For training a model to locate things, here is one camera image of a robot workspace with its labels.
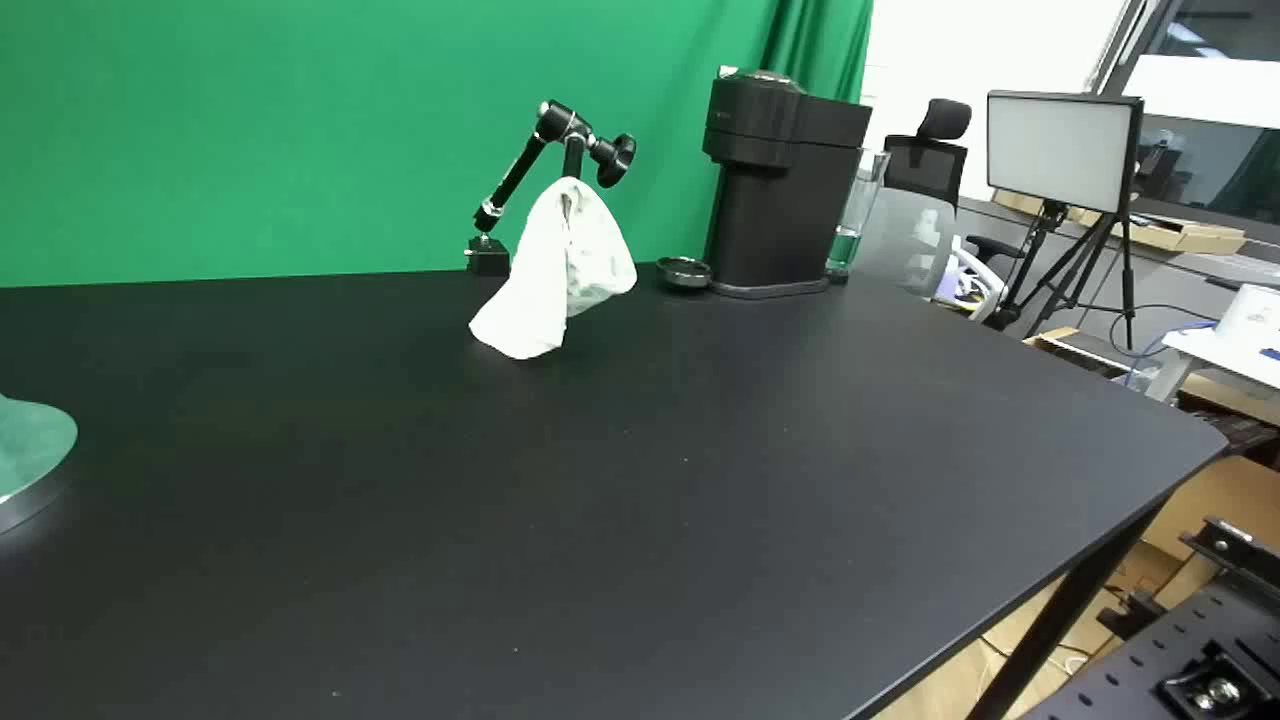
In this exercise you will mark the white paper stack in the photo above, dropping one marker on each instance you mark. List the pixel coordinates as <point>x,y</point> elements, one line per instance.
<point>1232,343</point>

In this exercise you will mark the black tripod stand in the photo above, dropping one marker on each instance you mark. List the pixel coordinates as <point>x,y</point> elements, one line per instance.
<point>1072,267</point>

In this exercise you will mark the black office chair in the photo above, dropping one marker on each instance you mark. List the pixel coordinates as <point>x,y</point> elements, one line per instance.
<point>930,159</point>

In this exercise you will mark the clear plastic bottle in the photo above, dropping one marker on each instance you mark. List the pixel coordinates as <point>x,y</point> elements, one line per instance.
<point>850,225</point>

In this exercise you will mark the green backdrop curtain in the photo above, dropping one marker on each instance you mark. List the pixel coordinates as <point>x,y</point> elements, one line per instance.
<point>265,132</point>

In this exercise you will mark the wooden desk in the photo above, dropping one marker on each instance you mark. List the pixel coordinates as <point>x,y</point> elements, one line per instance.
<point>1184,232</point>

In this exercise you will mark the black coffee machine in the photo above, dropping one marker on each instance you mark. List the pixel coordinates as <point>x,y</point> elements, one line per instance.
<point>782,184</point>

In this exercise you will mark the brown cardboard box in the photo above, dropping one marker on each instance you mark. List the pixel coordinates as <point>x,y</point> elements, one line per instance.
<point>1232,500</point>

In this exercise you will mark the green glass plate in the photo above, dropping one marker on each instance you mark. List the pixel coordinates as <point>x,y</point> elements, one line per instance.
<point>26,446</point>

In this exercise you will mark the white cloth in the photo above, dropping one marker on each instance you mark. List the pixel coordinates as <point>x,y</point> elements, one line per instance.
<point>544,281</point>

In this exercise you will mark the LED light panel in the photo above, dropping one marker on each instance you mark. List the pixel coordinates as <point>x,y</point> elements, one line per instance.
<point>1062,148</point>

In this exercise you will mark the small black round dish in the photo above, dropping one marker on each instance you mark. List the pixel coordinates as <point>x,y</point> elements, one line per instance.
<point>684,272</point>

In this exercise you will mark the clear water jug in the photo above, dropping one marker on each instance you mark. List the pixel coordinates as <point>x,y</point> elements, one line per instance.
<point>914,232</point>

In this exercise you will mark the black table leg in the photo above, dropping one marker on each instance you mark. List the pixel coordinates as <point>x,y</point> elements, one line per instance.
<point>1053,624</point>

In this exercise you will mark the black perforated metal board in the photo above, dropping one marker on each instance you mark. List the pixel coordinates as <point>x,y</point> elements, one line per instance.
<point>1162,652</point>

